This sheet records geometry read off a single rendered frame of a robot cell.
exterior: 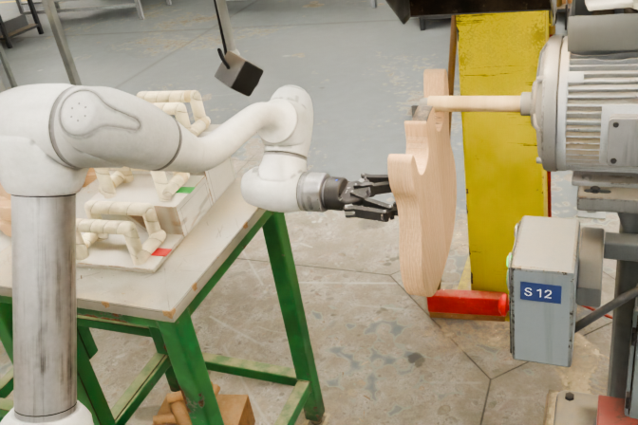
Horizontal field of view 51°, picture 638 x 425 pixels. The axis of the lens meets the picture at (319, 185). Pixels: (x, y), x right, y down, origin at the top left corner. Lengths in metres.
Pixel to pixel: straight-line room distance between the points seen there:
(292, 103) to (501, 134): 1.03
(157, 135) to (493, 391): 1.70
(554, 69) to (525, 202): 1.29
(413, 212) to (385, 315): 1.53
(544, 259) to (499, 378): 1.41
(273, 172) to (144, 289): 0.39
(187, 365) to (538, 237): 0.83
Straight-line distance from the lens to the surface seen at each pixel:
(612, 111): 1.21
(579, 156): 1.27
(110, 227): 1.60
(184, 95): 1.82
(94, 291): 1.61
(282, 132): 1.47
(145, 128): 1.04
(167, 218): 1.68
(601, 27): 1.21
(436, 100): 1.36
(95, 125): 1.00
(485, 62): 2.26
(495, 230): 2.55
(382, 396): 2.45
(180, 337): 1.52
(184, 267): 1.58
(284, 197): 1.48
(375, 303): 2.83
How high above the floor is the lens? 1.77
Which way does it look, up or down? 28 degrees down
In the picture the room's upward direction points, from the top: 10 degrees counter-clockwise
